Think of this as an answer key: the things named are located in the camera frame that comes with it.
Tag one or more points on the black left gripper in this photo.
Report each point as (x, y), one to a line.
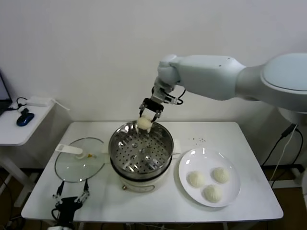
(68, 206)

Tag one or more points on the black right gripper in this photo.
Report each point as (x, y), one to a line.
(154, 105)

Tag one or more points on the white steamed baozi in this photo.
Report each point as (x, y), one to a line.
(213, 193)
(145, 123)
(196, 179)
(220, 175)

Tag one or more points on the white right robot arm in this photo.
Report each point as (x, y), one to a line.
(204, 76)

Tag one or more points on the stainless steel steamer basket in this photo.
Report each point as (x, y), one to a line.
(144, 165)

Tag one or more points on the white round plate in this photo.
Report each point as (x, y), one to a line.
(192, 160)

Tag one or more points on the cream electric cooker pot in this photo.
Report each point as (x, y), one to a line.
(141, 185)

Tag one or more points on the white side table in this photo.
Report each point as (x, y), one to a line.
(14, 134)

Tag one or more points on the blue computer mouse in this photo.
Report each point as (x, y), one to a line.
(25, 119)

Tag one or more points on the white rectangular box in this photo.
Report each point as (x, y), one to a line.
(38, 101)

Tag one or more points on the black laptop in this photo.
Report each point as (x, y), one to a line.
(3, 95)

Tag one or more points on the white desk frame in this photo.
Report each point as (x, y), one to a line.
(296, 176)

